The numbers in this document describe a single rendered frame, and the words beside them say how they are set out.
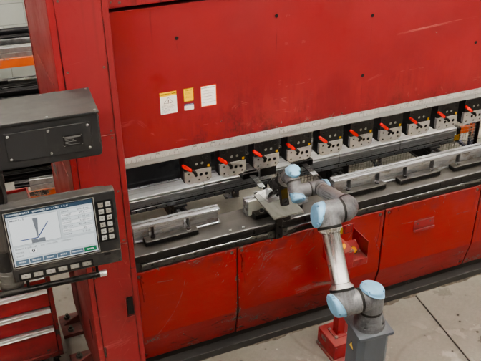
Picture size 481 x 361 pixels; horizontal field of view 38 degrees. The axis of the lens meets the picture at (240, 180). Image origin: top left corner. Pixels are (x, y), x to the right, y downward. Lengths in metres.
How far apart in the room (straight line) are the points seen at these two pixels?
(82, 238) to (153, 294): 1.01
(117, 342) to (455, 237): 2.30
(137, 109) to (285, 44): 0.83
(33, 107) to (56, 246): 0.58
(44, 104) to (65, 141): 0.17
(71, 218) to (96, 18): 0.83
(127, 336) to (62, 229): 1.11
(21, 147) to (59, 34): 0.53
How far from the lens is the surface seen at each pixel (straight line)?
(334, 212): 3.22
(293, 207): 3.83
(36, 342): 4.25
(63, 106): 2.80
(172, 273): 3.84
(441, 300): 4.91
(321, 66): 3.75
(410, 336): 4.60
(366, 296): 3.28
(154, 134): 3.51
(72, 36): 3.01
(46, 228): 2.92
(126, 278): 3.64
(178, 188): 4.04
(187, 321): 4.09
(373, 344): 3.44
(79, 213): 2.90
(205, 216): 3.87
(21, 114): 2.77
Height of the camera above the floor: 3.06
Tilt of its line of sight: 30 degrees down
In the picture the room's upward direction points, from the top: 1 degrees counter-clockwise
